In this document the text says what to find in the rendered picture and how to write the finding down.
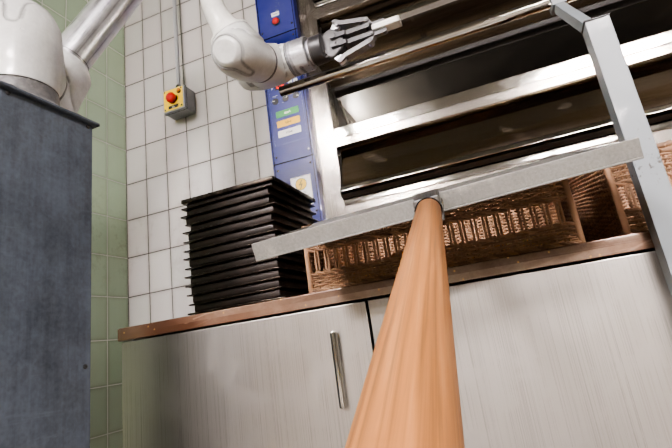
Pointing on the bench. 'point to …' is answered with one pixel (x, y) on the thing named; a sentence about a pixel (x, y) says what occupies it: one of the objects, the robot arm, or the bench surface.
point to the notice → (303, 184)
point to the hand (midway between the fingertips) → (386, 25)
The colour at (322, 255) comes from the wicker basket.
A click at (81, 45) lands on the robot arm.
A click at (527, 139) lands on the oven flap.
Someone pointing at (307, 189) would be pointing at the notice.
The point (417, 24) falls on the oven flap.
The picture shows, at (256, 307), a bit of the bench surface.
